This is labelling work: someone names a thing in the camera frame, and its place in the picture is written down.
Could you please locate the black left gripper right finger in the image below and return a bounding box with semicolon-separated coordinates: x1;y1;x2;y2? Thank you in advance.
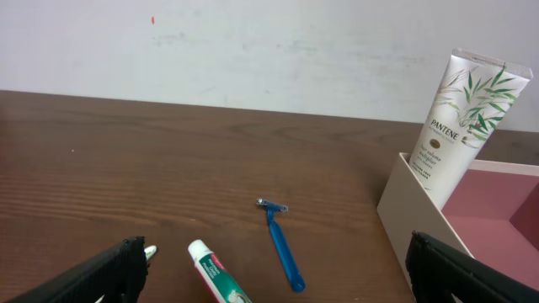
405;231;538;303

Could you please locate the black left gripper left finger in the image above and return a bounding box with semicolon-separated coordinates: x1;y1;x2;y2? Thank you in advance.
9;236;148;303

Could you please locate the green white toothpaste tube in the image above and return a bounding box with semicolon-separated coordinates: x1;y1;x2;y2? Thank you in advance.
188;240;252;303

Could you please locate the blue disposable razor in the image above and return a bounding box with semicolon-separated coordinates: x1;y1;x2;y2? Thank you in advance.
256;199;306;293

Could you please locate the white Pantene tube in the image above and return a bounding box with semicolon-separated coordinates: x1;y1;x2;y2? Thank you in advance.
408;48;533;210

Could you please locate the green white toothbrush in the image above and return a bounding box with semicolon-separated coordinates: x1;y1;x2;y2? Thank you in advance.
95;245;158;303

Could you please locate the white box pink interior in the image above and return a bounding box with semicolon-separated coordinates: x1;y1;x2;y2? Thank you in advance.
377;153;538;289

